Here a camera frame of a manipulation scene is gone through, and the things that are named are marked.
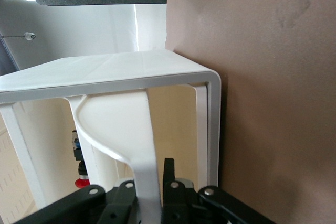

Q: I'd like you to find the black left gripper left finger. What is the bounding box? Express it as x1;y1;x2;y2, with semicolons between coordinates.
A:
2;182;139;224

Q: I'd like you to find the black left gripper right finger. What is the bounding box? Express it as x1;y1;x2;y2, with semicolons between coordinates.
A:
162;157;276;224

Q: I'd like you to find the white curved bracket piece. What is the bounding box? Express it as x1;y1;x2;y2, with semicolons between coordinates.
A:
75;87;161;224

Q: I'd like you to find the red push button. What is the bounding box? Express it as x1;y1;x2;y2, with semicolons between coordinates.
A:
70;129;91;188

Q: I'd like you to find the white drawer cabinet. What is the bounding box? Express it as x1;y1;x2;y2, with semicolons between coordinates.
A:
0;50;222;217

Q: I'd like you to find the brown table mat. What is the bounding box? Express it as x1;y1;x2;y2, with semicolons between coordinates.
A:
165;0;336;224

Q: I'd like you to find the small white wall camera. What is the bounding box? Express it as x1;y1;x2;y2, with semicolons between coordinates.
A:
0;31;37;41

